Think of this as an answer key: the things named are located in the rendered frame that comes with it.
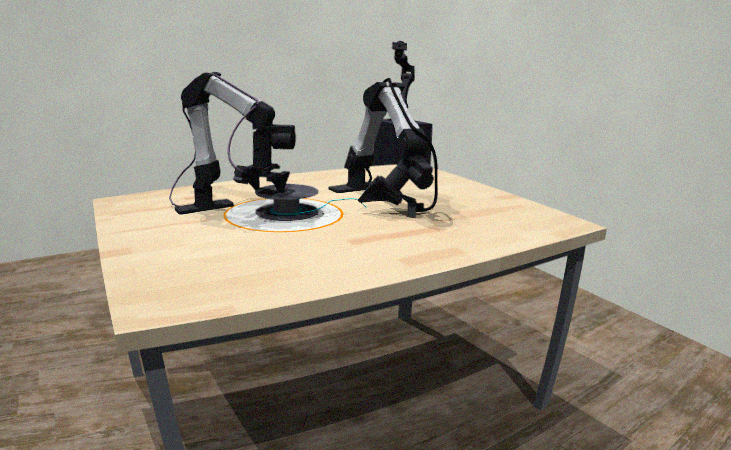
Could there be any white flat disc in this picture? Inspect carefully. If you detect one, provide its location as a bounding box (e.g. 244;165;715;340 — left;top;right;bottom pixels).
226;199;341;231

